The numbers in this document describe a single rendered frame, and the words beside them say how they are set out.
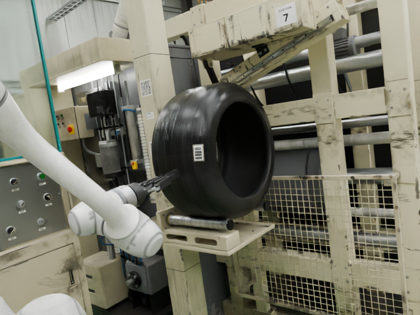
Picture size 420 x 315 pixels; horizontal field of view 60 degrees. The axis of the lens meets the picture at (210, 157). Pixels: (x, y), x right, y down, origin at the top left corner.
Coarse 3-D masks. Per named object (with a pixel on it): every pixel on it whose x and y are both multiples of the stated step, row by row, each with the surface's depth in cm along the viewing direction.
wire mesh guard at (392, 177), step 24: (360, 192) 156; (264, 216) 190; (288, 216) 180; (360, 216) 158; (336, 240) 167; (264, 264) 195; (336, 264) 169; (384, 288) 156; (312, 312) 180; (408, 312) 152
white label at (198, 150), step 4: (196, 144) 131; (200, 144) 130; (196, 148) 130; (200, 148) 130; (196, 152) 131; (200, 152) 130; (196, 156) 131; (200, 156) 130; (196, 160) 131; (200, 160) 130
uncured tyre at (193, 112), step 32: (192, 96) 142; (224, 96) 142; (160, 128) 143; (192, 128) 132; (224, 128) 184; (256, 128) 176; (160, 160) 141; (192, 160) 131; (224, 160) 184; (256, 160) 178; (192, 192) 137; (224, 192) 138; (256, 192) 156
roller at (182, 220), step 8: (168, 216) 164; (176, 216) 161; (184, 216) 158; (192, 216) 156; (176, 224) 161; (184, 224) 157; (192, 224) 154; (200, 224) 151; (208, 224) 148; (216, 224) 145; (224, 224) 143; (232, 224) 144
